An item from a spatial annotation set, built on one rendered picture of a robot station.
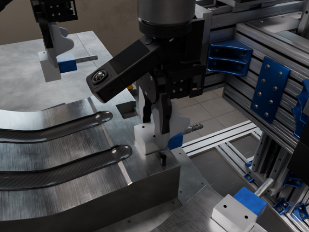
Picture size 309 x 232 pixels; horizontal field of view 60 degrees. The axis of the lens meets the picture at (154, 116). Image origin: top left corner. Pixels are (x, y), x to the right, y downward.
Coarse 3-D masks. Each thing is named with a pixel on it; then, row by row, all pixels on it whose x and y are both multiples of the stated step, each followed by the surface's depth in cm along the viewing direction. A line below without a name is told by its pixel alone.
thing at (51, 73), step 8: (40, 56) 60; (64, 56) 63; (72, 56) 63; (88, 56) 65; (96, 56) 65; (48, 64) 59; (64, 64) 61; (72, 64) 62; (48, 72) 60; (56, 72) 61; (64, 72) 62; (48, 80) 61; (56, 80) 62
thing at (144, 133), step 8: (136, 128) 47; (144, 128) 47; (152, 128) 47; (192, 128) 50; (200, 128) 51; (136, 136) 48; (144, 136) 45; (152, 136) 45; (176, 136) 47; (144, 144) 44; (152, 144) 45; (168, 144) 47; (176, 144) 48; (144, 152) 46; (152, 152) 46
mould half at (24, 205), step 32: (128, 96) 60; (32, 128) 51; (96, 128) 51; (128, 128) 51; (0, 160) 42; (32, 160) 45; (64, 160) 46; (128, 160) 45; (0, 192) 37; (32, 192) 40; (64, 192) 40; (96, 192) 40; (128, 192) 42; (160, 192) 46; (0, 224) 34; (32, 224) 37; (64, 224) 40; (96, 224) 43
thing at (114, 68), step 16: (128, 48) 37; (144, 48) 36; (160, 48) 35; (112, 64) 37; (128, 64) 35; (144, 64) 35; (96, 80) 36; (112, 80) 35; (128, 80) 36; (96, 96) 35; (112, 96) 36
